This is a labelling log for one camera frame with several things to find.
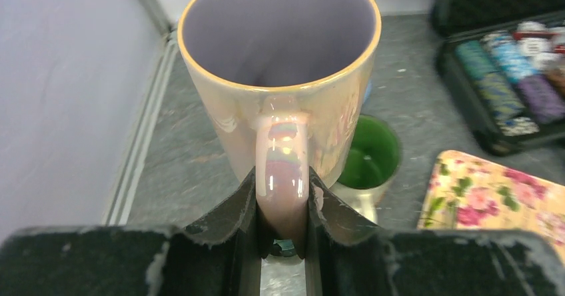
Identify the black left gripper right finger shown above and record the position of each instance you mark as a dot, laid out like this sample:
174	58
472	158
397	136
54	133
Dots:
346	254

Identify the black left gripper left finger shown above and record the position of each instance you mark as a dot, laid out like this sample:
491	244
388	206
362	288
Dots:
215	255

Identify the green-inside floral mug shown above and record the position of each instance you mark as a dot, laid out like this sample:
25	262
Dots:
372	163

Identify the floral rectangular tray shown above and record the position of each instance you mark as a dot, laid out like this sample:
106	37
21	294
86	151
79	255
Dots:
467	192

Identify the beige mug purple inside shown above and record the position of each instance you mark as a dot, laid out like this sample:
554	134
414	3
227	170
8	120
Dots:
282	82

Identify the black poker chip case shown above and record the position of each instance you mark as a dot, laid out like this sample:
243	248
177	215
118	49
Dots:
503	63

